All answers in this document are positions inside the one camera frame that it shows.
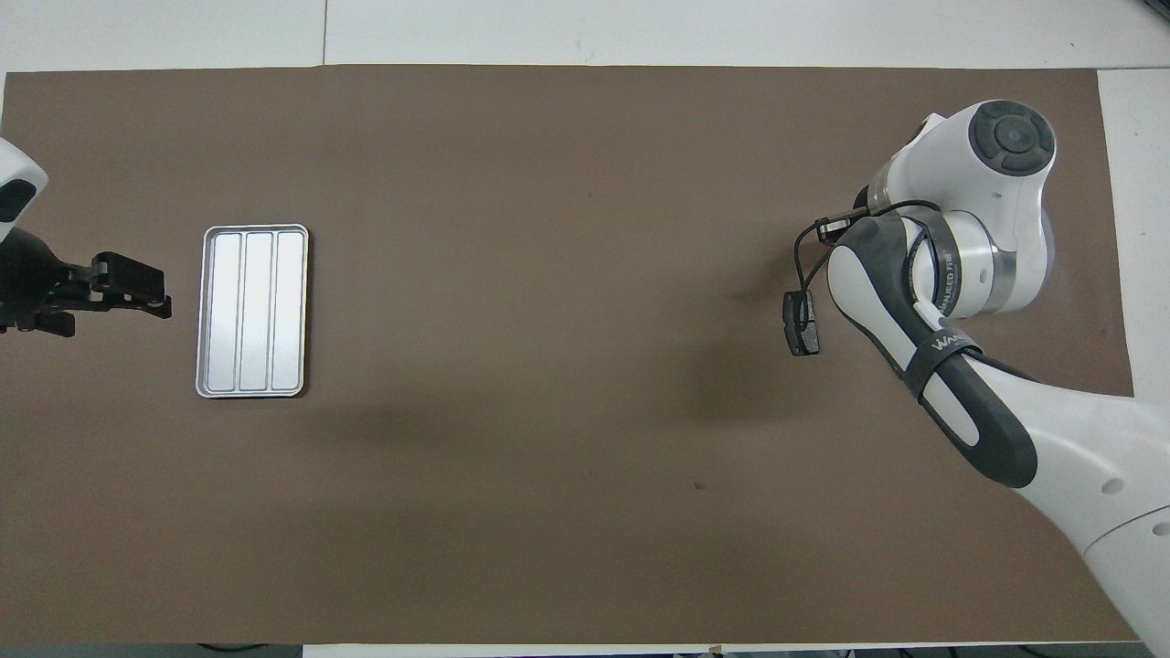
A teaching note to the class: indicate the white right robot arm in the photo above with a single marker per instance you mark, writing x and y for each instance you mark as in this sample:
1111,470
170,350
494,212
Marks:
1005,183

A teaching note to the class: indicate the dark rectangular brake pad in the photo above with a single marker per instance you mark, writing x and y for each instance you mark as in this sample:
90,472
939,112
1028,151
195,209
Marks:
803,329

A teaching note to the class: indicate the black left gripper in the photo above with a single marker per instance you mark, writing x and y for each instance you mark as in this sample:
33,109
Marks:
32,274

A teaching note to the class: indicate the brown table mat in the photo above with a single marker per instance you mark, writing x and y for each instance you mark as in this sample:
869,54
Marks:
548,183

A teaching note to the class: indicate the silver metal tray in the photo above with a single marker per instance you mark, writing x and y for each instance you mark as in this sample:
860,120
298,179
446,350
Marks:
274,311

